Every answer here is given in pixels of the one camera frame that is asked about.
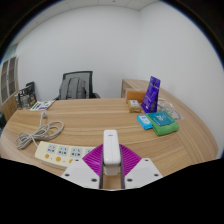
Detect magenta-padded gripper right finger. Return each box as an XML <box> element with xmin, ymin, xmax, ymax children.
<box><xmin>119</xmin><ymin>143</ymin><xmax>164</xmax><ymax>190</ymax></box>

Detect clear plastic bag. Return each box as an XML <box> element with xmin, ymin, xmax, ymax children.
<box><xmin>156</xmin><ymin>98</ymin><xmax>185</xmax><ymax>122</ymax></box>

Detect wooden shelf unit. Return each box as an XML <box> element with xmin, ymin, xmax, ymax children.
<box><xmin>0</xmin><ymin>55</ymin><xmax>20</xmax><ymax>122</ymax></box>

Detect black desk organizer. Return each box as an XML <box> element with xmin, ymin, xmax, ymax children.
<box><xmin>14</xmin><ymin>81</ymin><xmax>38</xmax><ymax>110</ymax></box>

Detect white charger block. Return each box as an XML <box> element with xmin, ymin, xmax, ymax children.
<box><xmin>102</xmin><ymin>129</ymin><xmax>122</xmax><ymax>177</ymax></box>

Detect grey backpack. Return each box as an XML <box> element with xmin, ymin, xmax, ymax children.
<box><xmin>58</xmin><ymin>77</ymin><xmax>90</xmax><ymax>100</ymax></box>

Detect cream power strip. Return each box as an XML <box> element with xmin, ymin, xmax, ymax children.
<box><xmin>34</xmin><ymin>140</ymin><xmax>96</xmax><ymax>170</ymax></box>

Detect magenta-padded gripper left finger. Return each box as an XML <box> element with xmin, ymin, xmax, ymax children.
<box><xmin>61</xmin><ymin>143</ymin><xmax>105</xmax><ymax>190</ymax></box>

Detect purple standing pouch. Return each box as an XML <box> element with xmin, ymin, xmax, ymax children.
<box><xmin>140</xmin><ymin>75</ymin><xmax>162</xmax><ymax>114</ymax></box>

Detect white green leaflet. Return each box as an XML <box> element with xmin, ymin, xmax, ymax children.
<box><xmin>29</xmin><ymin>99</ymin><xmax>56</xmax><ymax>112</ymax></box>

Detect orange cardboard box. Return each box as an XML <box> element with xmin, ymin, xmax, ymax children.
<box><xmin>125</xmin><ymin>88</ymin><xmax>147</xmax><ymax>104</ymax></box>

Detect green folded cloth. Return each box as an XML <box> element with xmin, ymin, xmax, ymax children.
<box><xmin>146</xmin><ymin>111</ymin><xmax>181</xmax><ymax>137</ymax></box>

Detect small blue packet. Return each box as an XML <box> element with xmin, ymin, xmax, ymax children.
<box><xmin>136</xmin><ymin>114</ymin><xmax>154</xmax><ymax>131</ymax></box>

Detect grey coiled cable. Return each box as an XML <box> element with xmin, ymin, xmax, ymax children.
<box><xmin>14</xmin><ymin>111</ymin><xmax>65</xmax><ymax>151</ymax></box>

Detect black mesh office chair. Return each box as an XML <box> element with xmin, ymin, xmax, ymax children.
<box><xmin>53</xmin><ymin>70</ymin><xmax>101</xmax><ymax>101</ymax></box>

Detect teal booklet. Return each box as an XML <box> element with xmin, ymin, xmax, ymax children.
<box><xmin>145</xmin><ymin>110</ymin><xmax>176</xmax><ymax>128</ymax></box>

